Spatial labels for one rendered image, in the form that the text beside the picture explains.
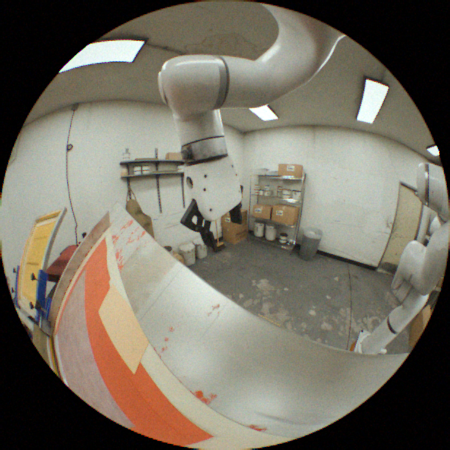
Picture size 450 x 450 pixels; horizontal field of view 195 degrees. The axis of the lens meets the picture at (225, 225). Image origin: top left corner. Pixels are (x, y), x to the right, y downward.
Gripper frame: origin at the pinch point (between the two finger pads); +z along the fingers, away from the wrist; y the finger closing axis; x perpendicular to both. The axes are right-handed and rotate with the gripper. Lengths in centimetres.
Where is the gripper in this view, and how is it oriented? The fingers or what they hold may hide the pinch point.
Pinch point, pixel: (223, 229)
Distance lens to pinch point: 28.9
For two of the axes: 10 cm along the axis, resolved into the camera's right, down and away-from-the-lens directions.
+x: -7.5, -2.2, 6.2
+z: 1.9, 8.3, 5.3
